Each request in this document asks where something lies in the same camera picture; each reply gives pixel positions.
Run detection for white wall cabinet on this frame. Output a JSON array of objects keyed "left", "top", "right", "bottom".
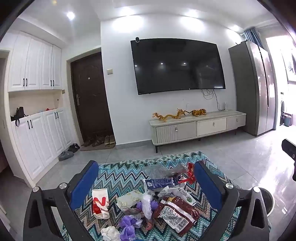
[{"left": 8, "top": 31, "right": 63, "bottom": 92}]

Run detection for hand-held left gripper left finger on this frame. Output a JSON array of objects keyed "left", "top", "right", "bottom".
[{"left": 23, "top": 160, "right": 100, "bottom": 241}]

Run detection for white tissue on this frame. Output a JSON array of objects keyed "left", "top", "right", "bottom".
[{"left": 101, "top": 226, "right": 121, "bottom": 241}]

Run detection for washing machine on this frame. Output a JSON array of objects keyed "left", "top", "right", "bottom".
[{"left": 279, "top": 91, "right": 287, "bottom": 127}]

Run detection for golden dragon figurine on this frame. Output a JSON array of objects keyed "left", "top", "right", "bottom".
[{"left": 152, "top": 108, "right": 190, "bottom": 121}]

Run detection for white shoe cabinet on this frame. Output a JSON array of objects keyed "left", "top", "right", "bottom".
[{"left": 10, "top": 108, "right": 74, "bottom": 181}]

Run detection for white gold-print packet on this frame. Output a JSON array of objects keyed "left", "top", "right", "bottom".
[{"left": 116, "top": 190, "right": 145, "bottom": 215}]

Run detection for red foil wrapper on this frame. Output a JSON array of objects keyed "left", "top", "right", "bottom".
[{"left": 187, "top": 162, "right": 197, "bottom": 183}]

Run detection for black television cables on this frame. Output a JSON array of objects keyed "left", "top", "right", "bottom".
[{"left": 201, "top": 89, "right": 222, "bottom": 111}]

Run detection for black handbag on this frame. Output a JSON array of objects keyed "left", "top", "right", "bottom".
[{"left": 10, "top": 107, "right": 26, "bottom": 127}]

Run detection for dark red snack bag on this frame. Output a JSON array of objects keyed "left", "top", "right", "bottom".
[{"left": 153, "top": 197, "right": 200, "bottom": 237}]

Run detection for pair of tan shoes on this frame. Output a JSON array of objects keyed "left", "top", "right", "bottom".
[{"left": 104, "top": 134, "right": 116, "bottom": 146}]

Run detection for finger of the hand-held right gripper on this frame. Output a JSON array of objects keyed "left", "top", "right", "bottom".
[{"left": 282, "top": 138, "right": 296, "bottom": 181}]

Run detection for red and white paper wrapper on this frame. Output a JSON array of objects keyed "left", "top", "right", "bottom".
[{"left": 92, "top": 188, "right": 110, "bottom": 219}]

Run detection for black wall television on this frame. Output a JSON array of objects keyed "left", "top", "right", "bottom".
[{"left": 131, "top": 38, "right": 226, "bottom": 95}]

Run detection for white-rimmed trash bin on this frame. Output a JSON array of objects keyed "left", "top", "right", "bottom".
[{"left": 259, "top": 187, "right": 274, "bottom": 218}]

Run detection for white printed plastic packet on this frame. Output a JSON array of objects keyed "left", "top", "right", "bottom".
[{"left": 158, "top": 184, "right": 198, "bottom": 205}]

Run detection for blue snack wrapper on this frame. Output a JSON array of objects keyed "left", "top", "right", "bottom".
[{"left": 143, "top": 175, "right": 185, "bottom": 191}]

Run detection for white television console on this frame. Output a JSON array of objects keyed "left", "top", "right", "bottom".
[{"left": 149, "top": 110, "right": 247, "bottom": 153}]

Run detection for zigzag patterned blanket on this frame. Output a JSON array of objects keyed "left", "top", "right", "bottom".
[{"left": 60, "top": 151, "right": 262, "bottom": 241}]

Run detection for pair of brown sandals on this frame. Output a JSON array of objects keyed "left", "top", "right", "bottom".
[{"left": 92, "top": 136, "right": 105, "bottom": 147}]

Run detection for translucent white plastic bag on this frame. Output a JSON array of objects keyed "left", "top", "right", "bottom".
[{"left": 141, "top": 193, "right": 153, "bottom": 219}]

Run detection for grey double-door refrigerator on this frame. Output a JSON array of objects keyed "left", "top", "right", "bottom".
[{"left": 228, "top": 40, "right": 277, "bottom": 137}]

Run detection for blue curtain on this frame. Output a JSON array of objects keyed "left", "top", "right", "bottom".
[{"left": 244, "top": 28, "right": 263, "bottom": 49}]

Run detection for dark brown entrance door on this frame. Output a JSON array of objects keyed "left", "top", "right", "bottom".
[{"left": 70, "top": 51, "right": 114, "bottom": 143}]

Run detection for clear grey plastic bag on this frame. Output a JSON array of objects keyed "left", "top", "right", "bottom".
[{"left": 142, "top": 163, "right": 188, "bottom": 179}]

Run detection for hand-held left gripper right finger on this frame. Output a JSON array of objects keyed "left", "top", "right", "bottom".
[{"left": 194, "top": 160, "right": 272, "bottom": 241}]

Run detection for pair of grey slippers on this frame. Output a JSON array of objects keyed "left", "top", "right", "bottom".
[{"left": 58, "top": 151, "right": 74, "bottom": 161}]

